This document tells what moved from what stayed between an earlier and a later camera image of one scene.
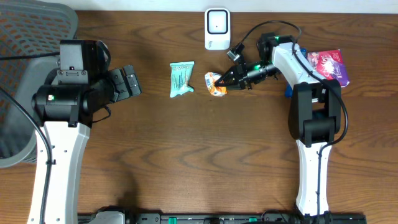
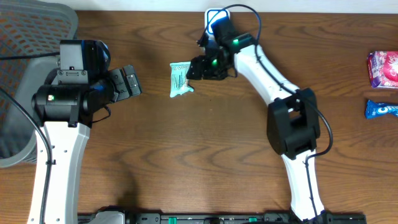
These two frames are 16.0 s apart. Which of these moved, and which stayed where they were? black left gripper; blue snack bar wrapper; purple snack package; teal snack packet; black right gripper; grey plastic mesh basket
Moved: black right gripper; purple snack package; blue snack bar wrapper
Stayed: black left gripper; grey plastic mesh basket; teal snack packet
